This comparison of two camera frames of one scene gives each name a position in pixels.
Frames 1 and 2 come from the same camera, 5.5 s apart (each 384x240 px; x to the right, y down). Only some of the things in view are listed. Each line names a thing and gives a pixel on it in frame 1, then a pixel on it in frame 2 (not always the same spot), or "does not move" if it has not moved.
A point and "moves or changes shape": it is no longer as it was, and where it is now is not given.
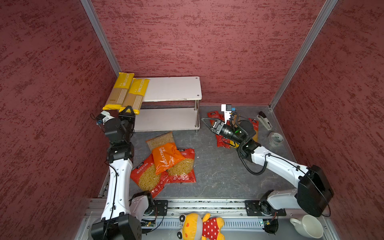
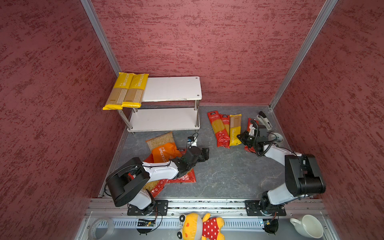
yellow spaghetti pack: (118, 95) does not move
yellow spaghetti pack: (138, 88) moves or changes shape
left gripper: (130, 117) -> (204, 155)
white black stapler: (264, 120) does not move
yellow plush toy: (195, 227) does not move
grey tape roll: (276, 138) does not move
